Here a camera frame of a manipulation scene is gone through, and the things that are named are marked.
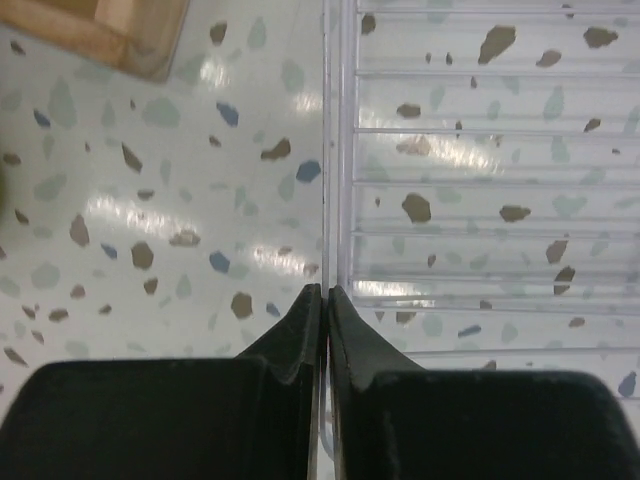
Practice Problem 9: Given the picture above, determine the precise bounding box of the white wire dish rack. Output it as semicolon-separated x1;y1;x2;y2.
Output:
322;1;639;446

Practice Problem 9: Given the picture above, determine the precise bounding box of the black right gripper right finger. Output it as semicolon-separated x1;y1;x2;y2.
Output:
327;287;639;479

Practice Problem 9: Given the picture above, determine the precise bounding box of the wooden clothes rack stand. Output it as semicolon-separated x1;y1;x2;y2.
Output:
1;0;189;83

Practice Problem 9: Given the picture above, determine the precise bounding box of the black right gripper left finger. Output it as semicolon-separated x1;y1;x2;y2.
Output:
1;284;320;479

